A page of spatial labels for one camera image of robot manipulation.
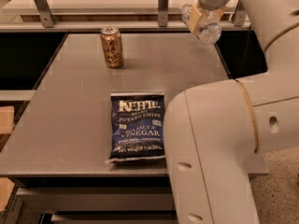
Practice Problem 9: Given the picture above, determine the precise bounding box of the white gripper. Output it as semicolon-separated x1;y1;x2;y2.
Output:
188;0;230;34

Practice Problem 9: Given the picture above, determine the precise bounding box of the clear plastic water bottle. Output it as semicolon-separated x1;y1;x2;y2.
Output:
180;4;221;45

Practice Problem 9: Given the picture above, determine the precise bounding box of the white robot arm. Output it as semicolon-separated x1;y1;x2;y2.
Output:
164;0;299;224

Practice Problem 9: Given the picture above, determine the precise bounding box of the blue Kettle chip bag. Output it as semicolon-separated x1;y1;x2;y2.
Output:
107;93;165;163

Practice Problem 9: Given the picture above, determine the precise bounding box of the gold soda can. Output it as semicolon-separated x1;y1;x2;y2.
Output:
100;27;123;68

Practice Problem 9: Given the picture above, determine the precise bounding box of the cardboard box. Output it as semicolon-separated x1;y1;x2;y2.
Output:
0;106;14;134

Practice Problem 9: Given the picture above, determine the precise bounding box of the grey drawer front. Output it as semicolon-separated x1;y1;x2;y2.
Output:
17;187;175;213

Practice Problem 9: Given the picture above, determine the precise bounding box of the right metal bracket post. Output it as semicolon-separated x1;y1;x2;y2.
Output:
232;0;246;26

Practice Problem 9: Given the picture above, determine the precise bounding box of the metal bracket post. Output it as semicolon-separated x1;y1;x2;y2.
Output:
34;0;55;28
158;0;168;27
232;0;246;26

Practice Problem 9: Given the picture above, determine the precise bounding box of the middle metal bracket post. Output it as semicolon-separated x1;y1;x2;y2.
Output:
158;0;168;27

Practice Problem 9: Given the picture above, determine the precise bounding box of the left metal bracket post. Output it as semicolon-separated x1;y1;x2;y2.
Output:
34;0;55;28

